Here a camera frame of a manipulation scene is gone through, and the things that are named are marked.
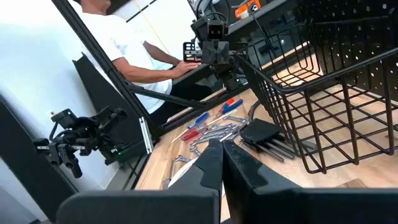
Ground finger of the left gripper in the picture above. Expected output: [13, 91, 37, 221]
[216, 40, 231, 65]
[201, 40, 218, 65]

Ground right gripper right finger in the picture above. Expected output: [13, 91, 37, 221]
[223, 139, 398, 224]

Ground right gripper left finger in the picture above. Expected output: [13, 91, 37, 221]
[57, 138, 224, 224]

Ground red clear screwdriver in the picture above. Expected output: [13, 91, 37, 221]
[181, 109, 238, 142]

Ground black hex key set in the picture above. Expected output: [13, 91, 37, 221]
[239, 118, 318, 163]

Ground small blue screwdriver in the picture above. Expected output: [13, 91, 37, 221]
[170, 111, 210, 145]

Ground person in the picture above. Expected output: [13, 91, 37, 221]
[70, 0, 218, 125]

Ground black slanted panel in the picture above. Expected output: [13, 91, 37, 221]
[72, 52, 150, 156]

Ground black pegboard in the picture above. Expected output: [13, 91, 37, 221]
[297, 0, 398, 108]

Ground large black panel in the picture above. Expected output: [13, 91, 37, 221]
[0, 96, 78, 224]

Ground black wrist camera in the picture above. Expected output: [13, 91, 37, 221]
[206, 19, 226, 42]

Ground red blue handled pliers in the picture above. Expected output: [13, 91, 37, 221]
[217, 98, 244, 118]

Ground silver aluminium rail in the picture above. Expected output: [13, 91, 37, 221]
[139, 116, 155, 156]

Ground black wire basket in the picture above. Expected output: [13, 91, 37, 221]
[234, 0, 398, 175]

